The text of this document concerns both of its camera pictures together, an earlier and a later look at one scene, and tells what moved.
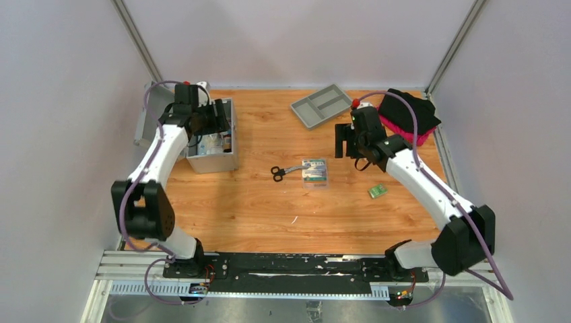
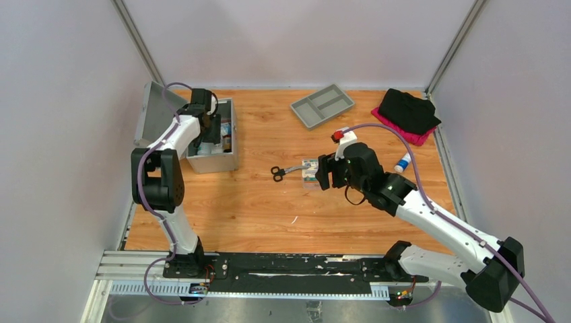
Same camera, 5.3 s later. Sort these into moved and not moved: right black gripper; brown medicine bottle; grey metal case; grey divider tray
Moved: right black gripper
Not moved: brown medicine bottle; grey divider tray; grey metal case
